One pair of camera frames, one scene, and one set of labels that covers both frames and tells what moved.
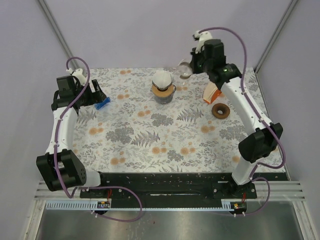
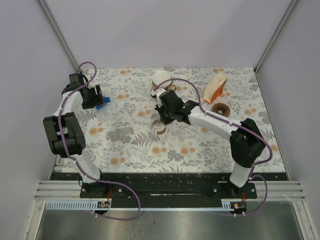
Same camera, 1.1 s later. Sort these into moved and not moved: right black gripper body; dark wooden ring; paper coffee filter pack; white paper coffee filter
Moved: right black gripper body
Not moved: paper coffee filter pack; white paper coffee filter; dark wooden ring
